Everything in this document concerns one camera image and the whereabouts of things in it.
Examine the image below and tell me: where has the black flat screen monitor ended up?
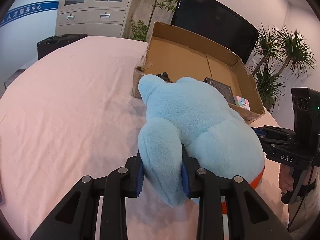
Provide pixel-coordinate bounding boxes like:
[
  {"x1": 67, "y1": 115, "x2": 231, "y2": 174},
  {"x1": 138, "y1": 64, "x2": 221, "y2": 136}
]
[{"x1": 170, "y1": 0, "x2": 260, "y2": 64}]

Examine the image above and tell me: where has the person's right hand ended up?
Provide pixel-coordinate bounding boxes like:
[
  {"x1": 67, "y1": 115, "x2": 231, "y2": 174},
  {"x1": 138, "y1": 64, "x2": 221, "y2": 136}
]
[{"x1": 279, "y1": 164, "x2": 295, "y2": 195}]

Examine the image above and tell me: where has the black suitcase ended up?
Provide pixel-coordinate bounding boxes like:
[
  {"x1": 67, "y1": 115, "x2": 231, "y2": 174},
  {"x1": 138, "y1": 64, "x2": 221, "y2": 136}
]
[{"x1": 37, "y1": 34, "x2": 88, "y2": 60}]

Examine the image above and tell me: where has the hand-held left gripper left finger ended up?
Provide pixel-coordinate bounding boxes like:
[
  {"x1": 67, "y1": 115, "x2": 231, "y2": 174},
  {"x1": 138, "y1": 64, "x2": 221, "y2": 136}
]
[{"x1": 30, "y1": 150, "x2": 144, "y2": 240}]

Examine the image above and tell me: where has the black product box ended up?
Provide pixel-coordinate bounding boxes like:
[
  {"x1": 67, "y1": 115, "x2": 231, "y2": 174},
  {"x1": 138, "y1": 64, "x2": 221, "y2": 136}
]
[{"x1": 203, "y1": 77, "x2": 237, "y2": 105}]

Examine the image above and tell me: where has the person's beige clothing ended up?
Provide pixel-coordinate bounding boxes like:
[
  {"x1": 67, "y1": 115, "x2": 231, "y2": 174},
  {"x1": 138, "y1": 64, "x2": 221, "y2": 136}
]
[{"x1": 287, "y1": 172, "x2": 320, "y2": 233}]

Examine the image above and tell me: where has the grey glass-door cabinet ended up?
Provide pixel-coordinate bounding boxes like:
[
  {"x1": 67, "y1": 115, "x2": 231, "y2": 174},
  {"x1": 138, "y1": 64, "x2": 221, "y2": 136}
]
[{"x1": 55, "y1": 0, "x2": 139, "y2": 38}]

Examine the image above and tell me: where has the black cable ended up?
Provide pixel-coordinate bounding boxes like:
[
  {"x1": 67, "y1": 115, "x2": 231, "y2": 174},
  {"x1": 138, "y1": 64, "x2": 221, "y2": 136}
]
[{"x1": 287, "y1": 165, "x2": 316, "y2": 232}]

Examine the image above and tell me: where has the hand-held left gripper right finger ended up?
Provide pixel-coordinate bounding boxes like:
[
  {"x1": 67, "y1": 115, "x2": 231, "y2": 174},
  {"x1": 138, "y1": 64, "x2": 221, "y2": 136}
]
[{"x1": 181, "y1": 144, "x2": 293, "y2": 240}]

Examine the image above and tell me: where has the pastel puzzle cube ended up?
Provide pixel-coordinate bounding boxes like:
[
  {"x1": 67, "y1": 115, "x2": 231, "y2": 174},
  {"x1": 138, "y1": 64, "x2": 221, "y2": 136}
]
[{"x1": 234, "y1": 95, "x2": 251, "y2": 110}]

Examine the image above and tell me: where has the spiky palm plant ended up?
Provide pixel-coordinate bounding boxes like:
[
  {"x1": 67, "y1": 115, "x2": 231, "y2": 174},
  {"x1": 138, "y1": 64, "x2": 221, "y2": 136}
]
[{"x1": 246, "y1": 24, "x2": 316, "y2": 113}]

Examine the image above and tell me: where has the cardboard box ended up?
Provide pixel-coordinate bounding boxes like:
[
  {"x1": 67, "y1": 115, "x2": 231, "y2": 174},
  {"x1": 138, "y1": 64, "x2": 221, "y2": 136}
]
[{"x1": 131, "y1": 21, "x2": 265, "y2": 125}]

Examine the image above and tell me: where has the pink tablecloth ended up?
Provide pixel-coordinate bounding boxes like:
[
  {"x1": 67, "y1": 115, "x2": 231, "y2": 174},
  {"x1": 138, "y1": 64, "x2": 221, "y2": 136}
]
[{"x1": 0, "y1": 35, "x2": 288, "y2": 240}]

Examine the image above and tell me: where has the blue plush toy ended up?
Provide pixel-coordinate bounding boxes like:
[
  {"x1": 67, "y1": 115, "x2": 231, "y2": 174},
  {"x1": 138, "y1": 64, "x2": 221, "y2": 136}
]
[{"x1": 137, "y1": 74, "x2": 265, "y2": 214}]

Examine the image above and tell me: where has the black wrist watch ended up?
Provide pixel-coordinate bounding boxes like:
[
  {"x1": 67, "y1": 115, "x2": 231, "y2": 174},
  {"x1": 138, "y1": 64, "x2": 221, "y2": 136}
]
[{"x1": 155, "y1": 72, "x2": 173, "y2": 83}]

